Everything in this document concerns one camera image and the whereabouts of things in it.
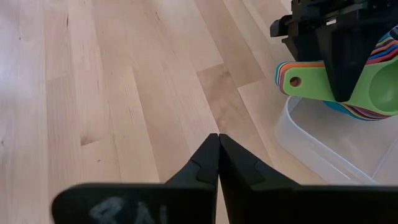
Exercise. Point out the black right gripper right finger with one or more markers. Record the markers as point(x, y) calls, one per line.
point(267, 202)

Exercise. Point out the green measuring cup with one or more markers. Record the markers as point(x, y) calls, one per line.
point(311, 82)

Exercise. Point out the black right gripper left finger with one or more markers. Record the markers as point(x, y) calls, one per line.
point(174, 199)

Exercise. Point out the teal measuring cup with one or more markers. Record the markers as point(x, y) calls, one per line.
point(339, 107)

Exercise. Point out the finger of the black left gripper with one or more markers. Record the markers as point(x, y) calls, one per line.
point(342, 77)

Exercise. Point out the clear plastic basket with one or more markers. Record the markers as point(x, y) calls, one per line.
point(335, 146)

